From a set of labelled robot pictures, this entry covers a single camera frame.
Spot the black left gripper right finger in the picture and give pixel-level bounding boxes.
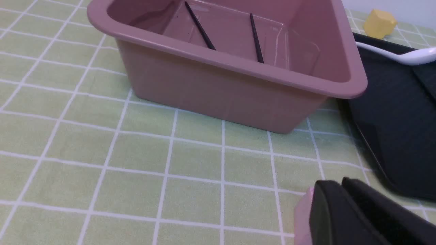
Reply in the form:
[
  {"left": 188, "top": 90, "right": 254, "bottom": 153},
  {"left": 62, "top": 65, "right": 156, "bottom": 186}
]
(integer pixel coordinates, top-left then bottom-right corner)
[{"left": 342, "top": 177, "right": 436, "bottom": 245}]

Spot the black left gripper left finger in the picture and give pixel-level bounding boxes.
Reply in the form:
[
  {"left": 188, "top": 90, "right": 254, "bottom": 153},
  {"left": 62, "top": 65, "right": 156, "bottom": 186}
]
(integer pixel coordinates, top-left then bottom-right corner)
[{"left": 309, "top": 180, "right": 390, "bottom": 245}]

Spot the black chopstick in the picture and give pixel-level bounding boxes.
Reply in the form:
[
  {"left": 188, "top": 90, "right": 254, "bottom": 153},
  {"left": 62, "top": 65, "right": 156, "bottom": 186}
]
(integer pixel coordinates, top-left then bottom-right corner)
[
  {"left": 184, "top": 1, "right": 216, "bottom": 51},
  {"left": 249, "top": 13, "right": 264, "bottom": 64}
]

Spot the black plastic tray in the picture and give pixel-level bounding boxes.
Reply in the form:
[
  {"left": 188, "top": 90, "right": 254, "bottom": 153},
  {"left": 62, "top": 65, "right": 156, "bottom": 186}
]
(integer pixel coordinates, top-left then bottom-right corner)
[{"left": 337, "top": 48, "right": 436, "bottom": 202}]

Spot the pink plastic bin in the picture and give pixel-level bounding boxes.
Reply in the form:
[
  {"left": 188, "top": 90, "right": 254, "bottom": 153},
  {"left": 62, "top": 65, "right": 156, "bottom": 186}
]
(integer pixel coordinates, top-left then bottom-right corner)
[{"left": 87, "top": 0, "right": 368, "bottom": 134}]

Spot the white spoon far left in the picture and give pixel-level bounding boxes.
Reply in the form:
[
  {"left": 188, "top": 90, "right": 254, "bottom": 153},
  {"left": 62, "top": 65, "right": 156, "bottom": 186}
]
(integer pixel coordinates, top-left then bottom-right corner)
[{"left": 356, "top": 42, "right": 436, "bottom": 66}]

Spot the yellow wooden block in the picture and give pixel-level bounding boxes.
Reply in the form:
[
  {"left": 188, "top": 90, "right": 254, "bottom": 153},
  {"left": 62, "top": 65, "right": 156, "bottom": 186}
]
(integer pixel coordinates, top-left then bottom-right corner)
[{"left": 363, "top": 9, "right": 398, "bottom": 40}]

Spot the green checkered tablecloth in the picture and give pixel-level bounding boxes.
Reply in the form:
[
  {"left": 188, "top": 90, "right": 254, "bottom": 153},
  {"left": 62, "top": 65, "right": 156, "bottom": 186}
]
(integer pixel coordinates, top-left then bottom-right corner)
[{"left": 0, "top": 0, "right": 435, "bottom": 245}]

